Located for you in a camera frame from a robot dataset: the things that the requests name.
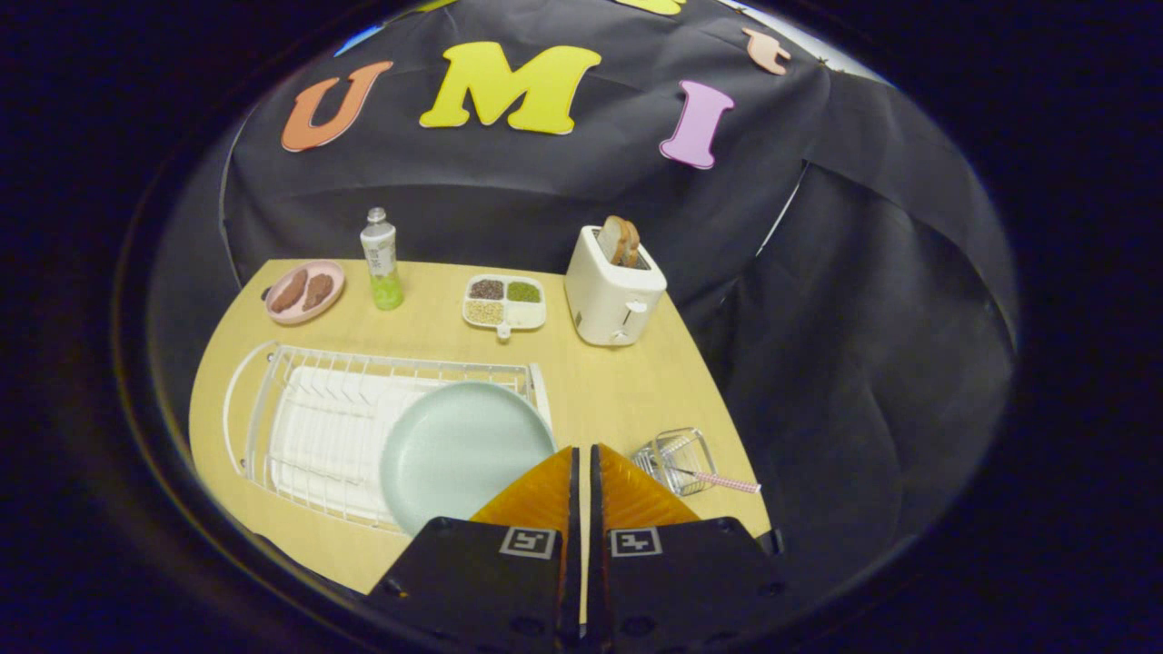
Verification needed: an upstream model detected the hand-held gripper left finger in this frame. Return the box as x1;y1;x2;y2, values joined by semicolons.
363;445;582;654

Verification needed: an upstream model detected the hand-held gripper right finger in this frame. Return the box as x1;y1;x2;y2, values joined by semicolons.
589;443;791;654

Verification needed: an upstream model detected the pale green plate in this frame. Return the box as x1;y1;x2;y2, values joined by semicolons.
380;381;557;537

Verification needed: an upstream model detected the wire basket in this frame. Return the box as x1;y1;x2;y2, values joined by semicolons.
631;428;719;497

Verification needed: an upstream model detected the white wire dish rack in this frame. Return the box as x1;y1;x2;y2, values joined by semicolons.
223;341;553;532

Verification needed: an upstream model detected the pink plate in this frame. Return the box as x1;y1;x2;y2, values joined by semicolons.
263;261;346;326

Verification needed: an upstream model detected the white divided grain tray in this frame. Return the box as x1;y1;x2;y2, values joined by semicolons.
462;274;548;340

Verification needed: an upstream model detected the white toaster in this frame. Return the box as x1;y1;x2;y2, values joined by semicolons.
564;225;668;348

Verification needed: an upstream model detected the clear bottle with green liquid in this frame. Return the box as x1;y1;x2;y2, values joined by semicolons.
360;207;405;312

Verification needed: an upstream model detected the black backdrop cloth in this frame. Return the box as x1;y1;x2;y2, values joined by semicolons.
145;0;1019;600

